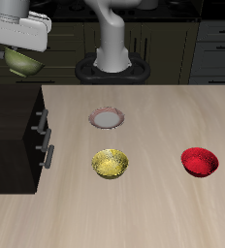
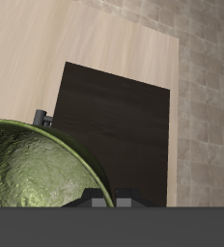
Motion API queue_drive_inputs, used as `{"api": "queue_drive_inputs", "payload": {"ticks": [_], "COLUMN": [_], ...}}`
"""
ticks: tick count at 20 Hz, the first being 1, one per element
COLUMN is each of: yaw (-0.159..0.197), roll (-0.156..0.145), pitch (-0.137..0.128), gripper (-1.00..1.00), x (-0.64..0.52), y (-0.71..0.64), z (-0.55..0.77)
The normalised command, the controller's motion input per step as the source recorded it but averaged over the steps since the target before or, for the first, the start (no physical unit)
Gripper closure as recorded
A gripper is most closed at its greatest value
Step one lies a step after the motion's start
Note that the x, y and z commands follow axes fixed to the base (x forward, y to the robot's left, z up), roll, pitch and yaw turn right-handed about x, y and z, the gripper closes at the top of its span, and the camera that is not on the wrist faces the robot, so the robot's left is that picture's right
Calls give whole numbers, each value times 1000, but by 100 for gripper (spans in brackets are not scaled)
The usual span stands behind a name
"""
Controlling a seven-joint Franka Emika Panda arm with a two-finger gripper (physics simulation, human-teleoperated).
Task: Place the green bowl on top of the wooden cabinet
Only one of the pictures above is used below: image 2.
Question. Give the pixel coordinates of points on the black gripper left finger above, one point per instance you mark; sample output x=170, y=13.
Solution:
x=91, y=197

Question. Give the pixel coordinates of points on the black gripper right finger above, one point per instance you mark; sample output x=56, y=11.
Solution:
x=126, y=197

